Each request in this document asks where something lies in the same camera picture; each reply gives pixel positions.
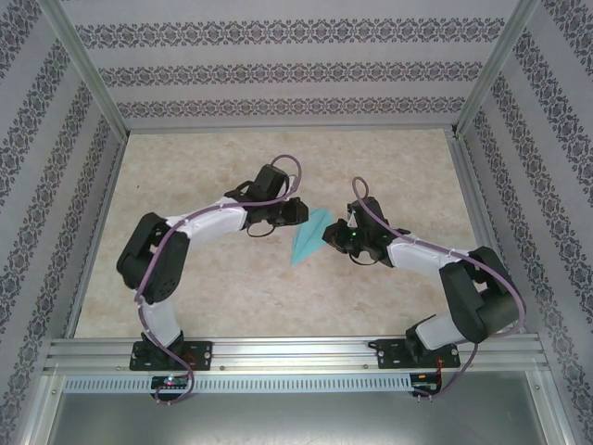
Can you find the light blue paper sheet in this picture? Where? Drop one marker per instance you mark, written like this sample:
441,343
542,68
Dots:
308,241

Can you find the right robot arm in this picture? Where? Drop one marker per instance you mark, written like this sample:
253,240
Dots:
482,296

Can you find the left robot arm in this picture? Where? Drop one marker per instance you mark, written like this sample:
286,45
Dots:
153,259

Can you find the grey metal sheet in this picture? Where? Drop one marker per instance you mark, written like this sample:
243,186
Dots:
296,422

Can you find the aluminium corner upright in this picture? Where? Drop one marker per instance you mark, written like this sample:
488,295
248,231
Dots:
44,412
553,412

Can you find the aluminium frame crossbar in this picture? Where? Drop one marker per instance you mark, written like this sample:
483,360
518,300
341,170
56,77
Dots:
287,127

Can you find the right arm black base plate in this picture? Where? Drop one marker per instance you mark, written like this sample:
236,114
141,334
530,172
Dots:
389,354

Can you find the aluminium side rail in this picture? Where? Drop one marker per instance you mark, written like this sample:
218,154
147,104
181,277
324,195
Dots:
484,222
99,232

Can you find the aluminium mounting rail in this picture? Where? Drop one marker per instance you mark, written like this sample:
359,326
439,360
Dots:
296,354

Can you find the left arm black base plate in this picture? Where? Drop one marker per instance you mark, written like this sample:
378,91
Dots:
204,354

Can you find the aluminium frame post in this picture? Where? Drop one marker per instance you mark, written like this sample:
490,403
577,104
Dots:
92,69
489,69

